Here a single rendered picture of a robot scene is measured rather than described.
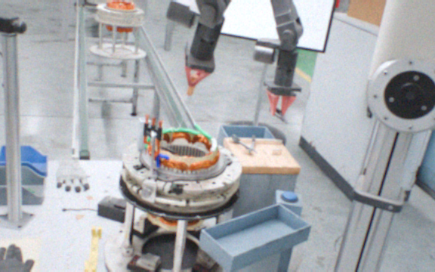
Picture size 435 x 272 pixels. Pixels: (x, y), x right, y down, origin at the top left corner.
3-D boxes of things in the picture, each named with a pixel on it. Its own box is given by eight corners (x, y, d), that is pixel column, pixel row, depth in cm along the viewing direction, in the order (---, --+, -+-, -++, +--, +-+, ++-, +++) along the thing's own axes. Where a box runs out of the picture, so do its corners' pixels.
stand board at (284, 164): (223, 143, 157) (223, 137, 156) (277, 146, 162) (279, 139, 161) (238, 173, 139) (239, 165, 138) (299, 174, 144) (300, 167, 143)
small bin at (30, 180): (46, 184, 169) (46, 165, 166) (43, 206, 157) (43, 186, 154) (-5, 185, 164) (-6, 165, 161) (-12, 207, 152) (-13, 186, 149)
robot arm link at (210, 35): (222, 23, 106) (229, 12, 110) (193, 9, 106) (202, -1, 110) (213, 47, 110) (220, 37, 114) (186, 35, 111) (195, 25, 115)
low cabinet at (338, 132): (414, 203, 364) (467, 46, 318) (349, 204, 349) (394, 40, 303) (347, 145, 454) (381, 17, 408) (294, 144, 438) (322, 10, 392)
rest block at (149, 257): (143, 257, 134) (143, 250, 133) (160, 263, 133) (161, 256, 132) (135, 265, 130) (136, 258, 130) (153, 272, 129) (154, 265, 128)
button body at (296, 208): (260, 278, 138) (276, 202, 128) (260, 263, 144) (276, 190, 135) (285, 282, 138) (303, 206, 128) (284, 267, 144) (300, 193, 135)
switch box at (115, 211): (106, 206, 161) (107, 192, 159) (132, 214, 159) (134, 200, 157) (96, 215, 156) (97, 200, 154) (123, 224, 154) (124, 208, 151)
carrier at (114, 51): (94, 43, 358) (96, 1, 347) (147, 49, 363) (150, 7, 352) (85, 56, 323) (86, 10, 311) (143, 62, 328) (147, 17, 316)
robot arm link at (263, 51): (294, 32, 132) (301, 25, 139) (254, 24, 136) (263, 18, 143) (287, 72, 138) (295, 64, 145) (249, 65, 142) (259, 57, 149)
